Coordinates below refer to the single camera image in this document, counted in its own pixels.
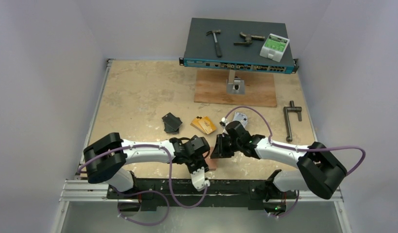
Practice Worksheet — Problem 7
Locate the blue grey network switch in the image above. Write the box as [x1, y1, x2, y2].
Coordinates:
[179, 18, 299, 74]

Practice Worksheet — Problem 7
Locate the metal stand bracket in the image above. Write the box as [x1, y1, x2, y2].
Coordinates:
[226, 70, 245, 95]

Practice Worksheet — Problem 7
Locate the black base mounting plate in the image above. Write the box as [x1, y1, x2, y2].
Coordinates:
[106, 178, 297, 213]

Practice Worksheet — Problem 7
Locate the pink leather card holder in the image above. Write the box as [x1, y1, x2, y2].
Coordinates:
[204, 147, 218, 171]

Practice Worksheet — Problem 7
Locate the white green electronic box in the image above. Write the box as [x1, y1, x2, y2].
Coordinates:
[260, 33, 290, 62]

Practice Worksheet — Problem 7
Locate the white silver card stack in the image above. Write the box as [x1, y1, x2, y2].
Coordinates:
[233, 112, 248, 128]

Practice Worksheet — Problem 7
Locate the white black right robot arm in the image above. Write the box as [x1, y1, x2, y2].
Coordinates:
[210, 121, 347, 200]

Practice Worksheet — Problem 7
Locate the small claw hammer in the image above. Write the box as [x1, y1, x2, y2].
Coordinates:
[206, 30, 223, 58]

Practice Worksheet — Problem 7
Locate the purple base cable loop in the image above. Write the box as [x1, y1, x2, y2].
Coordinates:
[117, 189, 172, 226]

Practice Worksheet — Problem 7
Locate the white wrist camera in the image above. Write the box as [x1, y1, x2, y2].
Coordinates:
[190, 167, 210, 191]
[219, 117, 233, 129]

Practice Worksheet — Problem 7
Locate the dark metal clamp handle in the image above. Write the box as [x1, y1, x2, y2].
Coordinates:
[283, 100, 303, 142]

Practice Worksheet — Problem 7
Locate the rusty metal tool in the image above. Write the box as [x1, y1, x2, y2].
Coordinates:
[233, 32, 266, 46]

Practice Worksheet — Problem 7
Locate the brown wooden board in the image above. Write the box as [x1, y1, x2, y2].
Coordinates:
[194, 69, 277, 107]

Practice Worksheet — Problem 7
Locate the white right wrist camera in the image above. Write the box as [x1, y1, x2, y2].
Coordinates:
[219, 117, 233, 129]

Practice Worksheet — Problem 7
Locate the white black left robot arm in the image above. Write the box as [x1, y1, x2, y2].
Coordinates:
[78, 133, 210, 199]

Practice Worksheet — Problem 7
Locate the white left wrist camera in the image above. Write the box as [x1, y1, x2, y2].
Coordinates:
[190, 167, 210, 191]

